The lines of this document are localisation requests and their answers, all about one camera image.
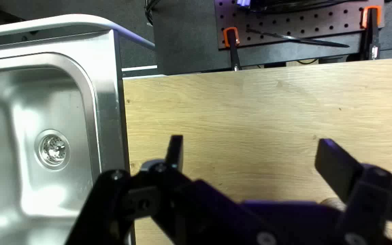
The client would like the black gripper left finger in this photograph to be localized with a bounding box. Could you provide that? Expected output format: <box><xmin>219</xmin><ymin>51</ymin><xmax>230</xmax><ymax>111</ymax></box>
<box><xmin>65</xmin><ymin>133</ymin><xmax>269</xmax><ymax>245</ymax></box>

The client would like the dark perforated mounting board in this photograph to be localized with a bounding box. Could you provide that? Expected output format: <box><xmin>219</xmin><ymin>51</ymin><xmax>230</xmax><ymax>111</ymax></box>
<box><xmin>213</xmin><ymin>0</ymin><xmax>386</xmax><ymax>50</ymax></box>

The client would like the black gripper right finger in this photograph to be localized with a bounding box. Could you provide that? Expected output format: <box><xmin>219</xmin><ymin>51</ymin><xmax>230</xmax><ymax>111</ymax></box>
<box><xmin>313</xmin><ymin>137</ymin><xmax>392</xmax><ymax>245</ymax></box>

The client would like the round metal sink drain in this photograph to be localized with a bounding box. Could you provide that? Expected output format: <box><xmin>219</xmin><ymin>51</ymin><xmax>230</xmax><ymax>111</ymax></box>
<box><xmin>34</xmin><ymin>127</ymin><xmax>72</xmax><ymax>171</ymax></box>

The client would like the stainless steel sink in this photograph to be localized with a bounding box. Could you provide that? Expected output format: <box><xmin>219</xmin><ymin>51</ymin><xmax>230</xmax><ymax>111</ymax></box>
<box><xmin>0</xmin><ymin>12</ymin><xmax>156</xmax><ymax>245</ymax></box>

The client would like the orange black bar clamp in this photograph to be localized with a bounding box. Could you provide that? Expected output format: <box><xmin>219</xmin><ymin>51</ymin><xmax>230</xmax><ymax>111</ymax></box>
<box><xmin>222</xmin><ymin>25</ymin><xmax>243</xmax><ymax>72</ymax></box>
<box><xmin>359</xmin><ymin>3</ymin><xmax>383</xmax><ymax>61</ymax></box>

